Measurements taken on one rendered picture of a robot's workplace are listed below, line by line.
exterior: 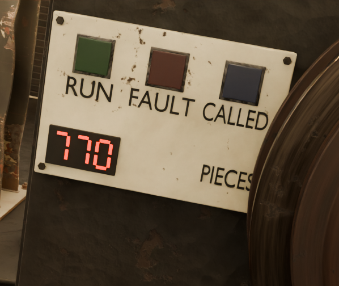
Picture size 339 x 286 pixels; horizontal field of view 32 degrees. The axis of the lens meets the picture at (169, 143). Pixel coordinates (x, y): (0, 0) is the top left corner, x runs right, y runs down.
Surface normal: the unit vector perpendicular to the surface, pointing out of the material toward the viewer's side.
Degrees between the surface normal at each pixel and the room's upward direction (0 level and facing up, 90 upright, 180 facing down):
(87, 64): 90
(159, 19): 90
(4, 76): 90
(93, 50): 90
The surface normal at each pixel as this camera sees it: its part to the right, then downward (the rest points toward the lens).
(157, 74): -0.10, 0.21
